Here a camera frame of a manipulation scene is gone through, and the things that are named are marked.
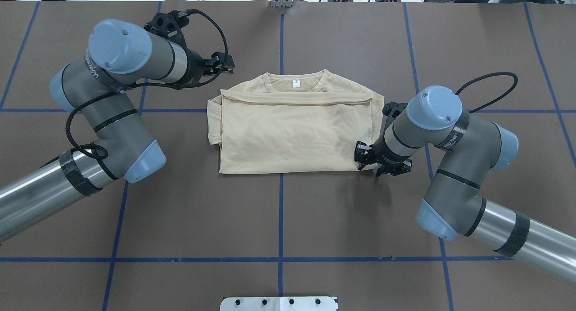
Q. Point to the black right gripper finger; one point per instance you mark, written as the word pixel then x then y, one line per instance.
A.
pixel 363 155
pixel 394 170

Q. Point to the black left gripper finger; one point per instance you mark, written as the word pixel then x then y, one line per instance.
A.
pixel 221 60
pixel 215 71

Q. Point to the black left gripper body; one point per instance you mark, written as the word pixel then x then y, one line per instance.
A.
pixel 194 65

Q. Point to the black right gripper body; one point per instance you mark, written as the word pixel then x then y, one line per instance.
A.
pixel 386 157

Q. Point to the cream long-sleeve graphic shirt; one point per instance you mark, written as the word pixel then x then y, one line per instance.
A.
pixel 293 123

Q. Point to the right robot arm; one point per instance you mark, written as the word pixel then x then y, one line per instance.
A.
pixel 452 205

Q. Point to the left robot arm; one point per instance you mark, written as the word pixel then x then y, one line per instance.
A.
pixel 108 137

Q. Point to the blue tape line lengthwise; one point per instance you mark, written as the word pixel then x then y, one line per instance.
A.
pixel 117 238

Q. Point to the blue tape line crosswise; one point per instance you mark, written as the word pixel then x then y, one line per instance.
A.
pixel 253 259

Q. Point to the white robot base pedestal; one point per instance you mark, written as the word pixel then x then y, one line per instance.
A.
pixel 293 303

